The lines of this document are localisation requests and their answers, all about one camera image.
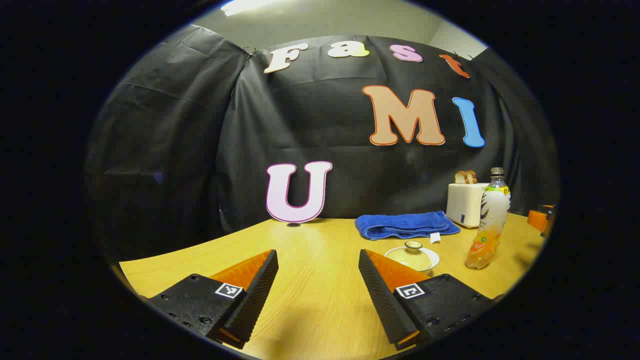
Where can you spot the blue towel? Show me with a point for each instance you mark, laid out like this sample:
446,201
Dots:
405,224

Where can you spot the white toaster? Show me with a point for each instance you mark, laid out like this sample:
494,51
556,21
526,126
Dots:
462,205

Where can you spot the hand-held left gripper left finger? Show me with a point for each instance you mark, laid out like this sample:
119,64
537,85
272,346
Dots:
257,295

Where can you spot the black backdrop cloth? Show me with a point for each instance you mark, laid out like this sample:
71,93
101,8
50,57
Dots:
325,130

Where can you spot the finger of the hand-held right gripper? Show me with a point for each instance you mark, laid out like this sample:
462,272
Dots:
537,220

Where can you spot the white teacup lid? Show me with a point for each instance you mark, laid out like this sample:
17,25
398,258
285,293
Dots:
410,256

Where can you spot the plastic water bottle orange drink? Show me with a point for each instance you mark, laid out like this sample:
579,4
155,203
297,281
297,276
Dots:
492,215

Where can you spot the bread slice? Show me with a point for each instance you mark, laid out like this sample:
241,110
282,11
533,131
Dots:
472,176
460,178

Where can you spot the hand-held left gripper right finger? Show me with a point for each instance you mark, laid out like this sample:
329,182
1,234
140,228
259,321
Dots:
382,300

